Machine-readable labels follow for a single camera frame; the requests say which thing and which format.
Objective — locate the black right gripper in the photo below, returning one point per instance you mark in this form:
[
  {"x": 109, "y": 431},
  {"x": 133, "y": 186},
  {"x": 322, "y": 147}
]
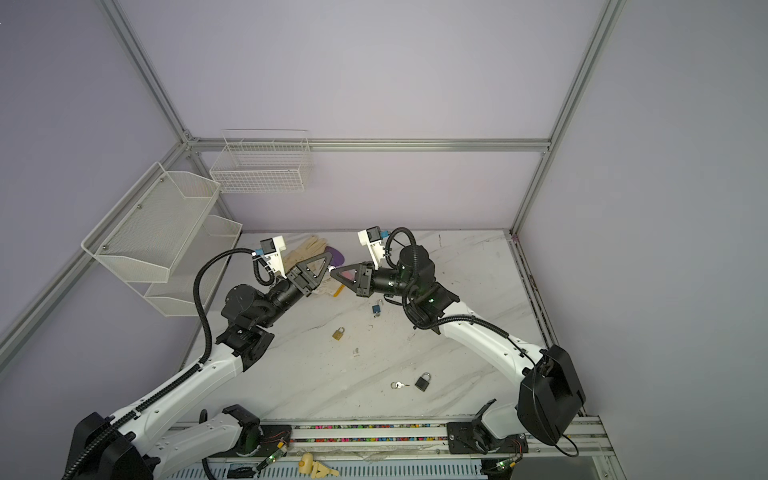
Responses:
[{"x": 363, "y": 286}]

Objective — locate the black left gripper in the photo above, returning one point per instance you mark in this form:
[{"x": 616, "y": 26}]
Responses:
[{"x": 304, "y": 273}]

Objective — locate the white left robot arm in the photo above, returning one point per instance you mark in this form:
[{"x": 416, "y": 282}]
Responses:
[{"x": 135, "y": 442}]

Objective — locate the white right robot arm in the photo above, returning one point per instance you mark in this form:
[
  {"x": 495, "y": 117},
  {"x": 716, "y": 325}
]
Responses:
[{"x": 549, "y": 391}]

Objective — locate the beige work glove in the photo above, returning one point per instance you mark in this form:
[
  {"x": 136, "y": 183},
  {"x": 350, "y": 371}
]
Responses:
[{"x": 310, "y": 247}]

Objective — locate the purple pink spatula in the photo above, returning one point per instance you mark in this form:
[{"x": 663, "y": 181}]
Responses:
[{"x": 337, "y": 258}]

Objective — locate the black padlock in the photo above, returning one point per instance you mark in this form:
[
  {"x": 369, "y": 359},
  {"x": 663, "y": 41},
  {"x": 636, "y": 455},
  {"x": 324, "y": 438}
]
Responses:
[{"x": 423, "y": 382}]

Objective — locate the white mesh two-tier shelf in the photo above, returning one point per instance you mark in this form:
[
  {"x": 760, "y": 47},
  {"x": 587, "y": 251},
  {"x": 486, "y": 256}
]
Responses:
[{"x": 156, "y": 239}]

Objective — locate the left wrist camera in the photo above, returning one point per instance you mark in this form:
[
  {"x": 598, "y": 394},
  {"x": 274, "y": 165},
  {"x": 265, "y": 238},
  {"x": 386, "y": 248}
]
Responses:
[{"x": 270, "y": 254}]

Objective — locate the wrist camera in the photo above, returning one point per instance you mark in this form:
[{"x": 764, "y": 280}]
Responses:
[
  {"x": 270, "y": 254},
  {"x": 373, "y": 239}
]

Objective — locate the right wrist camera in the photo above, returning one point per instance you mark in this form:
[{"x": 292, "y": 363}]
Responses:
[{"x": 373, "y": 239}]

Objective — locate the white wire basket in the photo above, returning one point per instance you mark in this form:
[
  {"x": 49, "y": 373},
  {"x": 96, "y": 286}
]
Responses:
[{"x": 255, "y": 161}]

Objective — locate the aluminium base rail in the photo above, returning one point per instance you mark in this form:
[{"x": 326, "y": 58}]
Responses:
[{"x": 420, "y": 449}]

